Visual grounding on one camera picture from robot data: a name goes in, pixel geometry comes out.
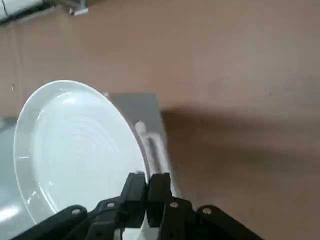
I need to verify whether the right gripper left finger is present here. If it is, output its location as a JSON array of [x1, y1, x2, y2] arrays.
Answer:
[[9, 172, 148, 240]]

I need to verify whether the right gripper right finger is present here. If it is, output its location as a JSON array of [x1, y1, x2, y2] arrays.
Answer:
[[146, 172, 265, 240]]

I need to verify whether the pale gray plate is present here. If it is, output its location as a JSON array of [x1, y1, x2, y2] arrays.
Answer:
[[12, 79, 151, 223]]

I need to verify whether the gray drawer with silver handle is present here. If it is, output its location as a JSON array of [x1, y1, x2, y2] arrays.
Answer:
[[104, 91, 183, 201]]

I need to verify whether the white shelf board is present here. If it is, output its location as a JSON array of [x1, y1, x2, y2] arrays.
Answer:
[[0, 0, 45, 22]]

